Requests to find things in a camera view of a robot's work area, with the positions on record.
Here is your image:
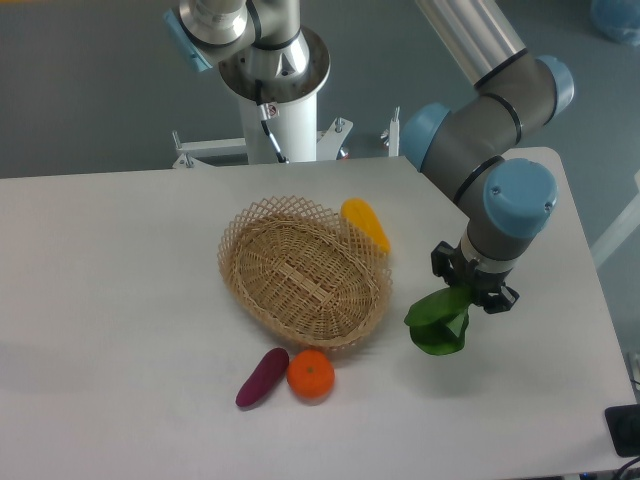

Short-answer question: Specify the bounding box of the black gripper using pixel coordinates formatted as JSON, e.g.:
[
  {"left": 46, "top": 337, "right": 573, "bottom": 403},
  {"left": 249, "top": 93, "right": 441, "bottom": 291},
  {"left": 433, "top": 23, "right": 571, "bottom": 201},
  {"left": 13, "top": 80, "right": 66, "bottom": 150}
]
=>
[{"left": 431, "top": 241, "right": 520, "bottom": 314}]

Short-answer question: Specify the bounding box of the green leafy bok choy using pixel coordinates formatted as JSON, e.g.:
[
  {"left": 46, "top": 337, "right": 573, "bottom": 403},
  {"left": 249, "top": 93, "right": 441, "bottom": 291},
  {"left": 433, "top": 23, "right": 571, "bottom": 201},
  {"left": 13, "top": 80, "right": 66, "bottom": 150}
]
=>
[{"left": 404, "top": 286, "right": 471, "bottom": 356}]

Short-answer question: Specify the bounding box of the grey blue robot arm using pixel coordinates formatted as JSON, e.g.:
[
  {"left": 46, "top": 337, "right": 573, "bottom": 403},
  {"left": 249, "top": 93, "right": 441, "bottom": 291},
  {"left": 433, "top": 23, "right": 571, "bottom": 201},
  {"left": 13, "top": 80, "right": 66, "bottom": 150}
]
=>
[{"left": 164, "top": 1, "right": 574, "bottom": 314}]

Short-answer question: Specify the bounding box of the yellow mango toy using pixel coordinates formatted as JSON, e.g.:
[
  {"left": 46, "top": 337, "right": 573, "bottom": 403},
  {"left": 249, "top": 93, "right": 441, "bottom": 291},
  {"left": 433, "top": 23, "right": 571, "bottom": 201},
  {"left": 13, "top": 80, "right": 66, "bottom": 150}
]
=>
[{"left": 340, "top": 197, "right": 391, "bottom": 254}]

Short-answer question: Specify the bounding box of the woven wicker basket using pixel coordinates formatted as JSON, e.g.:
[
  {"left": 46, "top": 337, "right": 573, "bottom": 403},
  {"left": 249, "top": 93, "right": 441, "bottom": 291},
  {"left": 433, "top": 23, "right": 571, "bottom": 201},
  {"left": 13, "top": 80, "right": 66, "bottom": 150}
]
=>
[{"left": 218, "top": 196, "right": 392, "bottom": 350}]

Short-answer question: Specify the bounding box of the orange tangerine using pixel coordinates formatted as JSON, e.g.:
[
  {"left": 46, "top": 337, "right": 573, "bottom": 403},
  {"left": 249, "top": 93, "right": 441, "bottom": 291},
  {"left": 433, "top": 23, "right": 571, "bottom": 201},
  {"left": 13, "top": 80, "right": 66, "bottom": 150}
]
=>
[{"left": 286, "top": 350, "right": 335, "bottom": 400}]

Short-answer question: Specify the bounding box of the black device at table edge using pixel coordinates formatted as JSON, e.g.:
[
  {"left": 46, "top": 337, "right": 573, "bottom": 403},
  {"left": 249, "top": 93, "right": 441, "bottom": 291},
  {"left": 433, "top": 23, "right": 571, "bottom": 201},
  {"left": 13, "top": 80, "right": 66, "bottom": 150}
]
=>
[{"left": 604, "top": 404, "right": 639, "bottom": 458}]

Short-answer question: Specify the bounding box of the purple sweet potato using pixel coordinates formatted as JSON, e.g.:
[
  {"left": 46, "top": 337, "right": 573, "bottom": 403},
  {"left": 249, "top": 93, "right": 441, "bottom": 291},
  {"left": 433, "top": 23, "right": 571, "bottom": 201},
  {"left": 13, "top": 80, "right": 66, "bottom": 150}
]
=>
[{"left": 235, "top": 347, "right": 290, "bottom": 409}]

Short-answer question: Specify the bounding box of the blue plastic bag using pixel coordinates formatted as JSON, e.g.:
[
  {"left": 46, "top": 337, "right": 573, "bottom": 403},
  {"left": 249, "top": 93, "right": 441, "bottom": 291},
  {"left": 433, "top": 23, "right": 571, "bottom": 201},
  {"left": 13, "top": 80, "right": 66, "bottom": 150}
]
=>
[{"left": 590, "top": 0, "right": 639, "bottom": 47}]

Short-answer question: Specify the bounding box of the white frame bar right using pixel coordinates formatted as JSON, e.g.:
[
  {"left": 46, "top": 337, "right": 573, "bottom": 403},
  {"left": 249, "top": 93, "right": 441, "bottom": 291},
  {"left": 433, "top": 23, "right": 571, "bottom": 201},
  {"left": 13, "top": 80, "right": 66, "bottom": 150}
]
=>
[{"left": 590, "top": 172, "right": 640, "bottom": 270}]

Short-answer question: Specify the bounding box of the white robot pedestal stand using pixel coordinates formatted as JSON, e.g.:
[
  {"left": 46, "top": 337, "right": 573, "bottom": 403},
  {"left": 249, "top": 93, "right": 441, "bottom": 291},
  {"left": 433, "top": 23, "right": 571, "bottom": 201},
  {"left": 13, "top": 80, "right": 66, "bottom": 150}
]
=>
[{"left": 171, "top": 27, "right": 405, "bottom": 170}]

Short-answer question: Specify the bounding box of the black cable on pedestal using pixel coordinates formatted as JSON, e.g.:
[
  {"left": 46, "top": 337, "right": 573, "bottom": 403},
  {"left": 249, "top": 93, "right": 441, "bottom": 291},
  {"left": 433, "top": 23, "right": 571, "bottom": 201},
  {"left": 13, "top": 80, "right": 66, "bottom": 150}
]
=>
[{"left": 253, "top": 78, "right": 290, "bottom": 165}]

